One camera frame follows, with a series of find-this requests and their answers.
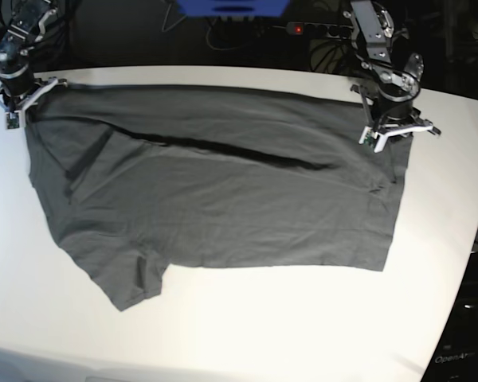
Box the grey T-shirt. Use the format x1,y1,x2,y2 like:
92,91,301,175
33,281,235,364
25,86,412,310

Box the blue plastic box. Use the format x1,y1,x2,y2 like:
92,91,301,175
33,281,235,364
177,0,290,18

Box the black power strip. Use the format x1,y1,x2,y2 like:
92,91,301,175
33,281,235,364
285,21,353,40

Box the black OpenArm labelled box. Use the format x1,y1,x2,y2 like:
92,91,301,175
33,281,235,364
421,294,478,382

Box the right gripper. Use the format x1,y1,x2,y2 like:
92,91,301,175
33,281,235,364
0,59,36,103

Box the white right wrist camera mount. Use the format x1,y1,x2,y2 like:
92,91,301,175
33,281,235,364
0,76,69,130

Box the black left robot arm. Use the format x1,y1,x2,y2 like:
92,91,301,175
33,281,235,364
343,1,424,125

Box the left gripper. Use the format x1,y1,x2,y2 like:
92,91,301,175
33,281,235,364
373,85,421,123

